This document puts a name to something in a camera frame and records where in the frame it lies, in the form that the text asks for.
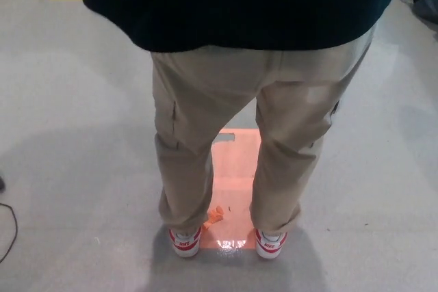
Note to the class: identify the orange floor marking rectangle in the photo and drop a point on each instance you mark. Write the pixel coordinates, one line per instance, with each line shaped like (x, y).
(236, 175)

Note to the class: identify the orange scrap on floor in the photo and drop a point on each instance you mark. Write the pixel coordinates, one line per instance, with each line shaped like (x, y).
(214, 218)

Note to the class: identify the red and white sneaker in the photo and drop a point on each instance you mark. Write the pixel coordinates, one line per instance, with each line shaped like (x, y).
(184, 242)
(270, 244)

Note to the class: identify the grey and black bag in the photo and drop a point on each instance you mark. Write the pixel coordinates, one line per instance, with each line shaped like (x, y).
(426, 8)

